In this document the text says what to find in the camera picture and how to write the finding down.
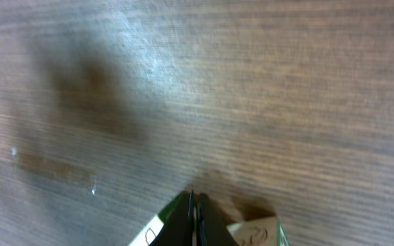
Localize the white O block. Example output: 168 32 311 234
226 217 289 246

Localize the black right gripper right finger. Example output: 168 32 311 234
196 193 238 246

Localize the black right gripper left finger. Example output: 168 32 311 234
150 190 194 246

